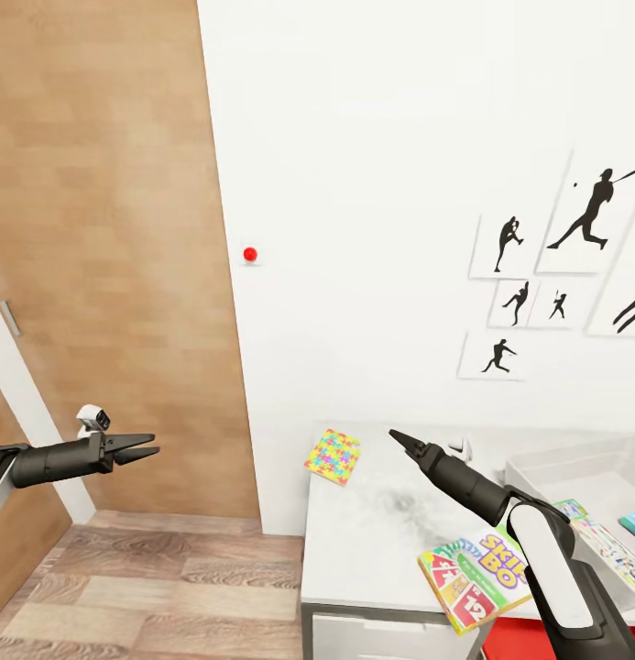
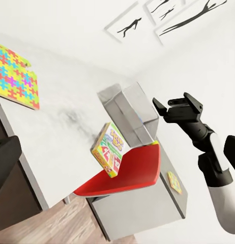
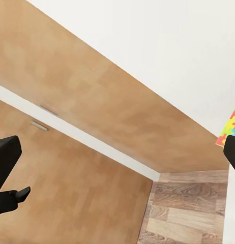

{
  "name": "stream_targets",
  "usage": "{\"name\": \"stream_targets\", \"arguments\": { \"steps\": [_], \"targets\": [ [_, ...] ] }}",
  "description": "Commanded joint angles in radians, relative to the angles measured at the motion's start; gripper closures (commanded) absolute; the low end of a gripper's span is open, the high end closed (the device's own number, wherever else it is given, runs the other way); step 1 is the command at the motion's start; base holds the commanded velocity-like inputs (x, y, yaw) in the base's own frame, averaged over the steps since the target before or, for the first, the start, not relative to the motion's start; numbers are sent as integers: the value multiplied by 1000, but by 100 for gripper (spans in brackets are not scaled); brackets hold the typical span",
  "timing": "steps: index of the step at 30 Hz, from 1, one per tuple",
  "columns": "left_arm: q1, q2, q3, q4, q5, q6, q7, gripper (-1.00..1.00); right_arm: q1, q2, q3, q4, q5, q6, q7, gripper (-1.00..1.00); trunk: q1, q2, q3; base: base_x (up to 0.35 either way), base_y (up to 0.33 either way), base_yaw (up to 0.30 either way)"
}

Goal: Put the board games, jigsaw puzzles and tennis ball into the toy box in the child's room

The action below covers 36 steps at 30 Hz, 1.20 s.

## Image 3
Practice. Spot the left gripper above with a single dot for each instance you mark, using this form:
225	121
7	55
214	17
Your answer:
9	200

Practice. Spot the jigsaw puzzle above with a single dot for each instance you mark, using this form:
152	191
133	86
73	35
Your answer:
228	130

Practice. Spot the sliding door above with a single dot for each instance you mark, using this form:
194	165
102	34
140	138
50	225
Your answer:
44	63
78	195

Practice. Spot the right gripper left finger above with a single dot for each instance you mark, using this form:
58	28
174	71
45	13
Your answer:
10	152

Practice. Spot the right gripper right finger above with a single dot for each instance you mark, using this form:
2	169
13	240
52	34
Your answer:
229	149

